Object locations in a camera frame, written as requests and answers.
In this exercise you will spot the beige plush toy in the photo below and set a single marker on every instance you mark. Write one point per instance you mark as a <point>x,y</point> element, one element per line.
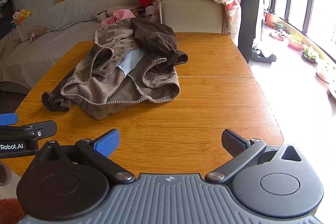
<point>36,31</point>

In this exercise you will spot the white hanging cloth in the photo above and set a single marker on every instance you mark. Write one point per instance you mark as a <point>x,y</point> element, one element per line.
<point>262,14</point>

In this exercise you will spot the white sofa cover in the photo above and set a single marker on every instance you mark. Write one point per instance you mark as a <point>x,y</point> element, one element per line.
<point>52,37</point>

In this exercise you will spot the white dish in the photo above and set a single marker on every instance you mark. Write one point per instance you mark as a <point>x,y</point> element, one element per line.
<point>332,90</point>

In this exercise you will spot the beige sofa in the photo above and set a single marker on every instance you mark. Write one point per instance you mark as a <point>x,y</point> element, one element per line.
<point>191,14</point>

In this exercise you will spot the dark pot leafy plant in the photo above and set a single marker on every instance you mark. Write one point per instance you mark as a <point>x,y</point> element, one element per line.
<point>309,54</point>

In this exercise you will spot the green shoe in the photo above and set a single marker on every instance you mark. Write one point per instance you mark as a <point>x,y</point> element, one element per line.
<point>279,26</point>

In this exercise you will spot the reddish fuzzy cloth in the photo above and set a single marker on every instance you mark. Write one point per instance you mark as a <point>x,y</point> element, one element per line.
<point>9,211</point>

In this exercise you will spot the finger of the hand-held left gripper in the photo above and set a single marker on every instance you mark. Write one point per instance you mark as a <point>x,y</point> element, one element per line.
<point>39,129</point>
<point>9,119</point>

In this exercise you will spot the doll plush toy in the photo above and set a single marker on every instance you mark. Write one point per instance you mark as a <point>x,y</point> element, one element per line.
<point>16,16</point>

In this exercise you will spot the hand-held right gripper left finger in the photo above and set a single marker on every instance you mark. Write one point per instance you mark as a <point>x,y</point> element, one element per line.
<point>107,144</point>

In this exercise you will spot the red planter with grass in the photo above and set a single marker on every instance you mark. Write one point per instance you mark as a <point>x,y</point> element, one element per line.
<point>296,43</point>

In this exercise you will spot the orange flowerpot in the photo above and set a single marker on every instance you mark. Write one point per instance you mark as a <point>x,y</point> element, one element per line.
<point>271,18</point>

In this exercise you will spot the yellow plush toy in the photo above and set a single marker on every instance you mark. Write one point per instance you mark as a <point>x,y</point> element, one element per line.
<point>25,13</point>

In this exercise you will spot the pink garment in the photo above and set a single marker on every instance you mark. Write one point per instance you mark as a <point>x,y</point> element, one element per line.
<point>120,15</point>

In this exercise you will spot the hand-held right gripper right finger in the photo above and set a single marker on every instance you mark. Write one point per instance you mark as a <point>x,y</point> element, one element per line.
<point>232,142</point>

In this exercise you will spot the black cabinet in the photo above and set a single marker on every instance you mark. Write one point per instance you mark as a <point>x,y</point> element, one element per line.
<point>6,19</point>

